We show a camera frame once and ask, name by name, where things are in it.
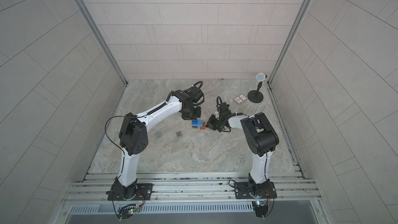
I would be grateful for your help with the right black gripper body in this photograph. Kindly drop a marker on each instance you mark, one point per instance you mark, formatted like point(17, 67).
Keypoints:
point(214, 122)

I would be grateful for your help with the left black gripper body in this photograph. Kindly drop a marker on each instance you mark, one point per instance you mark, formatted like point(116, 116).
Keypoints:
point(192, 113)

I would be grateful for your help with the red orange lego brick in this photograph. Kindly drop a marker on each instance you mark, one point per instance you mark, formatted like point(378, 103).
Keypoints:
point(203, 127)

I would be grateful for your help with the light blue long lego brick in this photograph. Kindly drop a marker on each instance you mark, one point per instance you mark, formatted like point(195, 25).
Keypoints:
point(197, 123)

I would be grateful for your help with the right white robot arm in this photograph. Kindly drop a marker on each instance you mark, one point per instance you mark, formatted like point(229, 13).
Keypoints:
point(262, 140)

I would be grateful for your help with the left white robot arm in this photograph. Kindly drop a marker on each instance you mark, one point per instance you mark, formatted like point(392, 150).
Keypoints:
point(133, 135)

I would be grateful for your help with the black stand with round disc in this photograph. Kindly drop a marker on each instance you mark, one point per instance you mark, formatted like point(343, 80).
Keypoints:
point(256, 96)

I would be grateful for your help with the right circuit board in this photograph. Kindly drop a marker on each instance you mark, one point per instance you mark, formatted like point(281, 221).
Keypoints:
point(261, 209)

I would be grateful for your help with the circuit board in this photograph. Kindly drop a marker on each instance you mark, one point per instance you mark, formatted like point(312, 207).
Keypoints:
point(261, 209)
point(128, 211)

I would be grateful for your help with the left circuit board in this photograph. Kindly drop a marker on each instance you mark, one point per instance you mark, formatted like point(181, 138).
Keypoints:
point(128, 211)

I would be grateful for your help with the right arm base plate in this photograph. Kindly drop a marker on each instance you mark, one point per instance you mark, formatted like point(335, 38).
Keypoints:
point(243, 190)

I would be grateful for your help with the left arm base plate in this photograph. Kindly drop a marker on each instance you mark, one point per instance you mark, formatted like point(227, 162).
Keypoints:
point(143, 191)

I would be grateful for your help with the aluminium rail frame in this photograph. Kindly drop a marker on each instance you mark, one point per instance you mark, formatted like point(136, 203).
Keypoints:
point(191, 187)

